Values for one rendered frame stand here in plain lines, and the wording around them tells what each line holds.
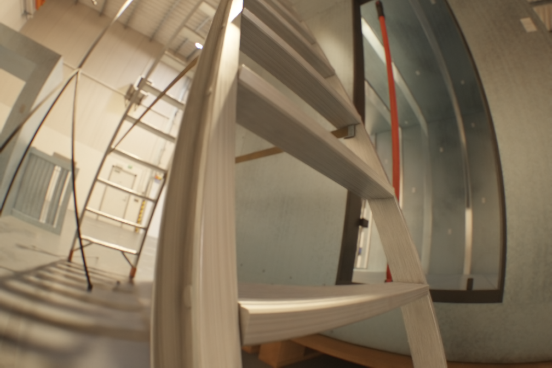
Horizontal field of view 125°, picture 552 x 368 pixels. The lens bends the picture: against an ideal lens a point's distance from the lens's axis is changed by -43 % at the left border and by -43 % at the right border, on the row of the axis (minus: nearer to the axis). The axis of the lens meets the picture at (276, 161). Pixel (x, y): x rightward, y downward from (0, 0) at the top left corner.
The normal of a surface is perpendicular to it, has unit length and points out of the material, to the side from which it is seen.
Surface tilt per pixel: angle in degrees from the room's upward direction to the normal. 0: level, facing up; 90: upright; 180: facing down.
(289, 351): 90
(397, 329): 90
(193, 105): 66
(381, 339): 90
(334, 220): 90
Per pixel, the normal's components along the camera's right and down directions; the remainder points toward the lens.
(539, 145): -0.69, -0.37
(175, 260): 0.72, -0.49
